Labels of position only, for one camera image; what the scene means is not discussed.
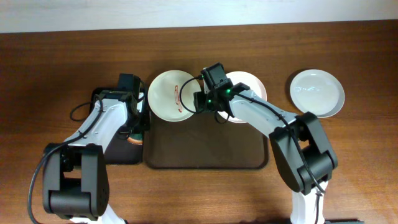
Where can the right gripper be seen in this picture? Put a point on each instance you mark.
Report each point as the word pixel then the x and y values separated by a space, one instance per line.
pixel 199 101

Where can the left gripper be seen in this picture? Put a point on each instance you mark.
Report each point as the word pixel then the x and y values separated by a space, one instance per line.
pixel 143 116

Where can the green orange sponge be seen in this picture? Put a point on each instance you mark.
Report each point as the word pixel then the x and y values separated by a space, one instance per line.
pixel 136 139

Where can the cream plate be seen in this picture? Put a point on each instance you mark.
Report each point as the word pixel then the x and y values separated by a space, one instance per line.
pixel 164 95

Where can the pinkish white plate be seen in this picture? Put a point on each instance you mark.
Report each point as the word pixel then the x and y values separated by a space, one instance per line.
pixel 252 82

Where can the pale green plate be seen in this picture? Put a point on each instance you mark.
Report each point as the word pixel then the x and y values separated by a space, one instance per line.
pixel 318 92

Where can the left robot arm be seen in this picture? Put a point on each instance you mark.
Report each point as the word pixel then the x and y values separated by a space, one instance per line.
pixel 75 179

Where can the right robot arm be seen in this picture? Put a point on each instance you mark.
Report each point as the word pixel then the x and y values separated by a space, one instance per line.
pixel 303 154

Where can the small black tray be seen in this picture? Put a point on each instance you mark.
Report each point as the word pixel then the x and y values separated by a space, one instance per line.
pixel 124 152

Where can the large brown tray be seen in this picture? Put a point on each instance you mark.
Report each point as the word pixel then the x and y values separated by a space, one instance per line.
pixel 199 142

